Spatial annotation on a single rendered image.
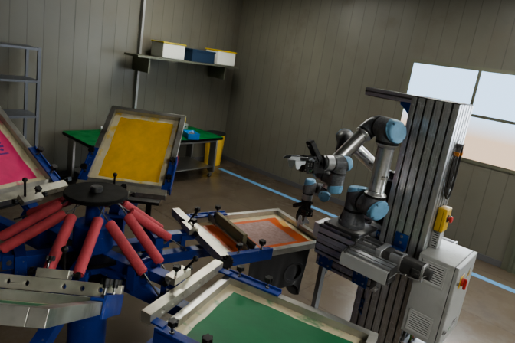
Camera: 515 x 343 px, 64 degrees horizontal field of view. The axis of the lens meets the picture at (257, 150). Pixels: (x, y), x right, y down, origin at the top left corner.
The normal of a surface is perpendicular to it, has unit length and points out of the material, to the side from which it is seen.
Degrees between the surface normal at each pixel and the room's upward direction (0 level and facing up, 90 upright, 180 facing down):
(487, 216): 90
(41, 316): 58
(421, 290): 90
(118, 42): 90
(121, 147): 32
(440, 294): 90
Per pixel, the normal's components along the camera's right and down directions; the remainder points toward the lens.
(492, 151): -0.66, 0.07
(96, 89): 0.74, 0.26
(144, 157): 0.16, -0.69
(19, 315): 0.13, -0.32
